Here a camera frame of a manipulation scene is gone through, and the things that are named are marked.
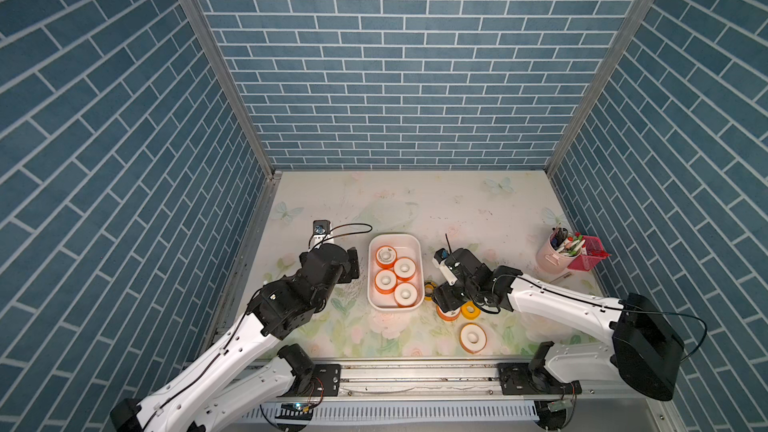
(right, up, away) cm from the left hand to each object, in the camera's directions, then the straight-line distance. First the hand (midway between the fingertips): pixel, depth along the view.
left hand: (350, 252), depth 73 cm
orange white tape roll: (+26, -19, +10) cm, 34 cm away
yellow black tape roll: (+20, -12, +9) cm, 26 cm away
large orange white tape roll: (+8, -12, +17) cm, 22 cm away
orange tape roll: (+8, -5, +23) cm, 25 cm away
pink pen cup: (+57, -5, +16) cm, 60 cm away
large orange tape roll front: (+32, -25, +8) cm, 41 cm away
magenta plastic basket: (+71, -3, +16) cm, 73 cm away
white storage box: (+15, -15, +14) cm, 25 cm away
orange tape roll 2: (+14, -9, +20) cm, 26 cm away
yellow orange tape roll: (+32, -19, +11) cm, 39 cm away
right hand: (+24, -13, +11) cm, 30 cm away
